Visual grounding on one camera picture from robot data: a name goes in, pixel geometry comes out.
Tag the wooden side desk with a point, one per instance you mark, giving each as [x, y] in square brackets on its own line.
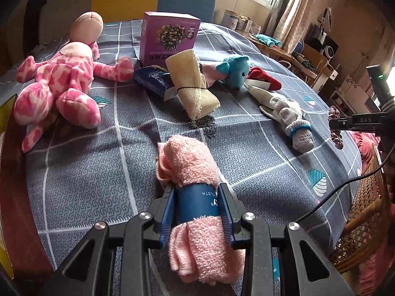
[316, 80]

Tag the gold red storage box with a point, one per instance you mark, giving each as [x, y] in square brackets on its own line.
[22, 254]

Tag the purple cardboard box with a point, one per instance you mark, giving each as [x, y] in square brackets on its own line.
[165, 34]

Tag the wicker chair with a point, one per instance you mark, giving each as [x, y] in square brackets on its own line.
[369, 219]

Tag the white knit gloves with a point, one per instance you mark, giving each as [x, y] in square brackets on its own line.
[289, 114]

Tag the blue tissue pack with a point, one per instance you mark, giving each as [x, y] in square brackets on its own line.
[156, 80]

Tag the beige curtain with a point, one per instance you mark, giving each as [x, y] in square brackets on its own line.
[288, 22]

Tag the pink towel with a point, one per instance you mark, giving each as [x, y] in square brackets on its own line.
[197, 247]

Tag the red strawberry sock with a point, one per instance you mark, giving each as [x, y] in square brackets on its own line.
[258, 74]

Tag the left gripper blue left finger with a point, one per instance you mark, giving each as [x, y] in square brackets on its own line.
[166, 214]

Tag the blue elephant plush toy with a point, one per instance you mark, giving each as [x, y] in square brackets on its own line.
[232, 71]

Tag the pink giraffe plush toy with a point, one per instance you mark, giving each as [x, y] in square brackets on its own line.
[60, 86]

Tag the beige cloth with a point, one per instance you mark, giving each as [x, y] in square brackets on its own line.
[190, 85]

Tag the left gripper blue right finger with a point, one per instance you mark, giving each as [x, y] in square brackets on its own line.
[227, 212]

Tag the teal plush on desk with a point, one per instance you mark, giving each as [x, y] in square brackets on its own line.
[268, 41]

